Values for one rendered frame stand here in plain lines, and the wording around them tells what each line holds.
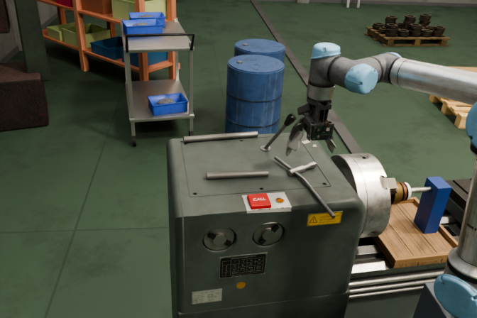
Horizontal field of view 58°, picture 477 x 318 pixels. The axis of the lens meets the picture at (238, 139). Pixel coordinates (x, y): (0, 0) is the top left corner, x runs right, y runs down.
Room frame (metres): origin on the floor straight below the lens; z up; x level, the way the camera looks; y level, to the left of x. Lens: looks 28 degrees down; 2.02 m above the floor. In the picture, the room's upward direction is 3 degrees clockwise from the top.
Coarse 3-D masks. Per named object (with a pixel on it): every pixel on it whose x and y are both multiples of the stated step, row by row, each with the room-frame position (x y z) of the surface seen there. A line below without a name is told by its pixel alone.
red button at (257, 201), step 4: (248, 196) 1.05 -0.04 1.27; (252, 196) 1.05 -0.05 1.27; (256, 196) 1.06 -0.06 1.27; (260, 196) 1.06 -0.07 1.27; (264, 196) 1.06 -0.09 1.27; (248, 200) 1.04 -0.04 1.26; (252, 200) 1.03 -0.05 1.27; (256, 200) 1.03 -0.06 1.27; (260, 200) 1.04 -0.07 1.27; (264, 200) 1.04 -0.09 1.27; (268, 200) 1.04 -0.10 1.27; (252, 204) 1.01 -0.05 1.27; (256, 204) 1.01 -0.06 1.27; (260, 204) 1.01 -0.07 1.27; (264, 204) 1.02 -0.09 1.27; (268, 204) 1.02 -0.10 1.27; (252, 208) 1.01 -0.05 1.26; (256, 208) 1.01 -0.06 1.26; (260, 208) 1.01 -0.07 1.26; (264, 208) 1.01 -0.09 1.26
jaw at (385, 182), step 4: (380, 176) 1.29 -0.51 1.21; (380, 180) 1.28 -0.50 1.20; (384, 180) 1.28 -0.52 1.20; (388, 180) 1.30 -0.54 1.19; (392, 180) 1.30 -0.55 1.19; (384, 184) 1.27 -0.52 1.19; (388, 184) 1.29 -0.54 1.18; (392, 184) 1.29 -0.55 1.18; (396, 184) 1.29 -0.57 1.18; (384, 188) 1.26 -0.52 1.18; (392, 188) 1.28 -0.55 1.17; (396, 188) 1.28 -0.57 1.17; (392, 192) 1.32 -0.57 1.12; (396, 192) 1.34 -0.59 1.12
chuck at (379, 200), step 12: (372, 156) 1.39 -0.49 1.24; (360, 168) 1.31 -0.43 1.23; (372, 168) 1.31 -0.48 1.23; (372, 180) 1.27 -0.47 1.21; (372, 192) 1.24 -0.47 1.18; (384, 192) 1.24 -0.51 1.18; (372, 204) 1.21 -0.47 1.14; (384, 204) 1.22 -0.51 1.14; (372, 216) 1.20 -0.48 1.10; (384, 216) 1.21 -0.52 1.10; (372, 228) 1.21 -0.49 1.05; (384, 228) 1.22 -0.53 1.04
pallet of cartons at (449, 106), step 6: (432, 96) 5.01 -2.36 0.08; (432, 102) 4.98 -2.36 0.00; (438, 102) 4.98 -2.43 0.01; (444, 102) 4.70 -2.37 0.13; (450, 102) 4.67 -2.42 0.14; (456, 102) 4.68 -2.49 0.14; (444, 108) 4.67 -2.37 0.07; (450, 108) 4.55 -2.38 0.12; (456, 108) 4.51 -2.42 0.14; (462, 108) 4.52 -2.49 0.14; (468, 108) 4.53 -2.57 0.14; (444, 114) 4.63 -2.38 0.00; (450, 114) 4.64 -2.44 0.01; (456, 114) 4.39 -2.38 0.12; (462, 114) 4.34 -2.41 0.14; (456, 120) 4.36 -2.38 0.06; (462, 120) 4.29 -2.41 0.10; (456, 126) 4.32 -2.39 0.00; (462, 126) 4.29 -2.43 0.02
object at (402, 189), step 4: (400, 184) 1.40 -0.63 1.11; (404, 184) 1.39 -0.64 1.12; (400, 188) 1.37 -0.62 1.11; (404, 188) 1.38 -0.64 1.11; (400, 192) 1.36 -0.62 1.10; (404, 192) 1.37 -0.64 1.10; (408, 192) 1.37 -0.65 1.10; (392, 196) 1.36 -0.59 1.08; (396, 196) 1.35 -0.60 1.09; (400, 196) 1.35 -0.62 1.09; (404, 196) 1.36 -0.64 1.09; (392, 200) 1.35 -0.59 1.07; (396, 200) 1.35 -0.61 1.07; (400, 200) 1.36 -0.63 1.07; (404, 200) 1.37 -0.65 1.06
